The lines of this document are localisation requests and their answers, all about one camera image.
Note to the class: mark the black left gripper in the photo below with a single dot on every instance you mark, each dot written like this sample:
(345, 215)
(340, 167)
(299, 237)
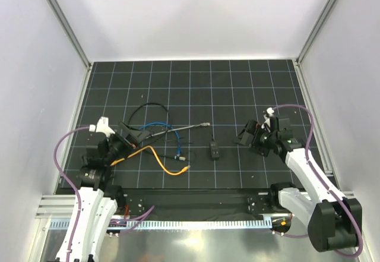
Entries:
(138, 135)

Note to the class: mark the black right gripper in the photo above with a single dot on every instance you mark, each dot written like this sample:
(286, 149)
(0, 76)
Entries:
(255, 129)

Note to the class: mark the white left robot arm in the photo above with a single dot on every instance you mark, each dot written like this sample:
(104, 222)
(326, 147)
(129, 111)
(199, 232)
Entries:
(96, 199)

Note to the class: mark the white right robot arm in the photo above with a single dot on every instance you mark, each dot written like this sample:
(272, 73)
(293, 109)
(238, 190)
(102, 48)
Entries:
(333, 221)

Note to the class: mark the black power adapter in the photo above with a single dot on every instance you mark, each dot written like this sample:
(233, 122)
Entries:
(214, 150)

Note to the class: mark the black grid mat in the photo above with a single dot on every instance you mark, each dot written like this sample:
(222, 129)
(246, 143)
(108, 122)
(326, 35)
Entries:
(186, 104)

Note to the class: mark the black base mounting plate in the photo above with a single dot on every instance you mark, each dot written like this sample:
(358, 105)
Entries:
(181, 200)

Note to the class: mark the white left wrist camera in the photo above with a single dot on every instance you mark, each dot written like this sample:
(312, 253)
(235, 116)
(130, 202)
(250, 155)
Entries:
(102, 126)

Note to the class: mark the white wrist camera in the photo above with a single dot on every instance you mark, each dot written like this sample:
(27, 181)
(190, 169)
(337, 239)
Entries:
(102, 126)
(270, 116)

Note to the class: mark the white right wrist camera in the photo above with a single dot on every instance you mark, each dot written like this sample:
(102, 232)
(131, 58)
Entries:
(270, 116)

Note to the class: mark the white slotted cable duct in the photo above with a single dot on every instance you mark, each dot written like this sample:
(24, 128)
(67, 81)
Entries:
(150, 225)

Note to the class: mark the left aluminium frame post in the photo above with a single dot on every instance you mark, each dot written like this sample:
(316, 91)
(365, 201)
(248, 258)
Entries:
(59, 14)

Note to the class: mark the aluminium frame post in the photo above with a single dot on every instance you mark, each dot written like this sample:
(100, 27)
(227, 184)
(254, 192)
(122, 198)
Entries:
(317, 27)
(59, 14)

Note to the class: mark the right aluminium frame post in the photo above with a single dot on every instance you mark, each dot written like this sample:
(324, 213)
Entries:
(317, 27)

